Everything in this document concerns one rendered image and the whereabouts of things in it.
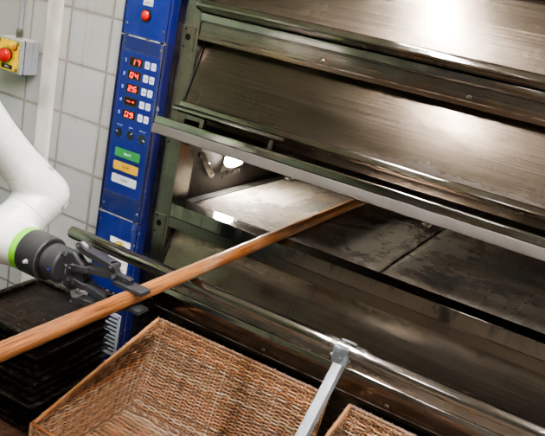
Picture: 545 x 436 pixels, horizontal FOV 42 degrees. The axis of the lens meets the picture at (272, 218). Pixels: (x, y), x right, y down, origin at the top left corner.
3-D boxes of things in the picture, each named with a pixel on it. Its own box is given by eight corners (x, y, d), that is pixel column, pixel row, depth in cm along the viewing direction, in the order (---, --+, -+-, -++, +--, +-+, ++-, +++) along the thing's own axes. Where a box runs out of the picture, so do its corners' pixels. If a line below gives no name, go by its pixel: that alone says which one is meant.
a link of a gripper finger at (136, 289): (122, 280, 137) (122, 277, 137) (150, 292, 134) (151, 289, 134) (112, 285, 135) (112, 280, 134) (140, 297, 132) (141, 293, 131)
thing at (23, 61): (13, 68, 218) (16, 35, 215) (37, 75, 214) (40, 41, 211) (-6, 67, 212) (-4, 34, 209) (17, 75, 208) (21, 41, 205)
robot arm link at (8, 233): (-23, 263, 153) (-47, 231, 145) (17, 221, 159) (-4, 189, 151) (24, 286, 147) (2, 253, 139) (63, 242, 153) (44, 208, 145)
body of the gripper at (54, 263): (68, 236, 145) (102, 252, 141) (63, 274, 148) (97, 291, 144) (40, 244, 139) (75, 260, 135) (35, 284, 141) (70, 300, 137)
